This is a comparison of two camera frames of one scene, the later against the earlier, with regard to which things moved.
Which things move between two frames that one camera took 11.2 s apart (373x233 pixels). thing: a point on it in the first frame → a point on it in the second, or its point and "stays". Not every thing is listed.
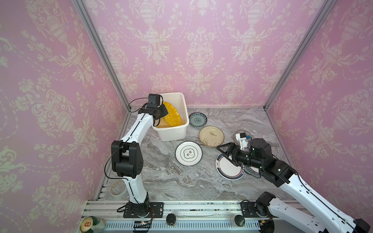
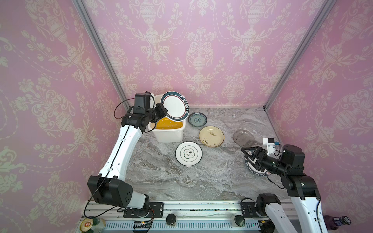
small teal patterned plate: x=197 y=119 stays
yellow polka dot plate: x=173 y=118 → x=166 y=123
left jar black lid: x=171 y=219 stays
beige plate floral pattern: x=211 y=136 stays
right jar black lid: x=240 y=220 stays
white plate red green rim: x=227 y=169 → x=177 y=105
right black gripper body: x=245 y=158 → x=270 y=164
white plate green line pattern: x=188 y=153 stays
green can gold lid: x=93 y=224 stays
